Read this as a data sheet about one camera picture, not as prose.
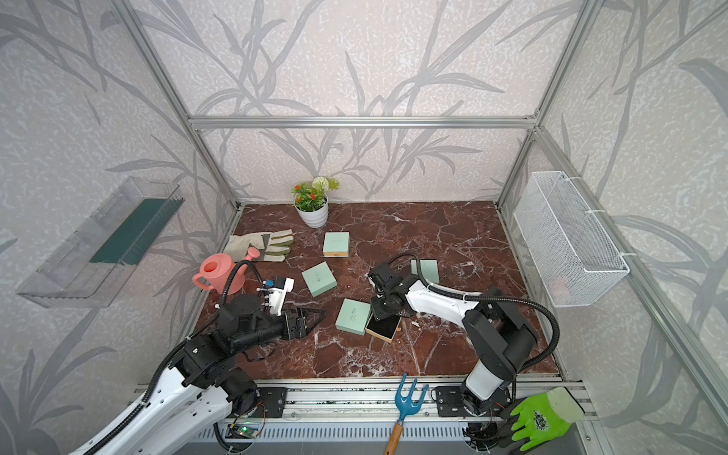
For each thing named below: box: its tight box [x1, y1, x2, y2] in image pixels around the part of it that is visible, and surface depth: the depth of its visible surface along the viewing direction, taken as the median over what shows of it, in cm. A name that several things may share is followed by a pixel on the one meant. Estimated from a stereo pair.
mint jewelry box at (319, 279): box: [301, 260, 338, 298], surface depth 96 cm
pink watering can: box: [192, 247, 261, 295], surface depth 90 cm
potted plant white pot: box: [291, 176, 341, 229], surface depth 108 cm
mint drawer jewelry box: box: [334, 298, 402, 344], surface depth 87 cm
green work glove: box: [509, 386, 584, 452], surface depth 72 cm
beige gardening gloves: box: [223, 228, 295, 263], surface depth 110 cm
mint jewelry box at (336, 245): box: [322, 231, 351, 258], surface depth 107 cm
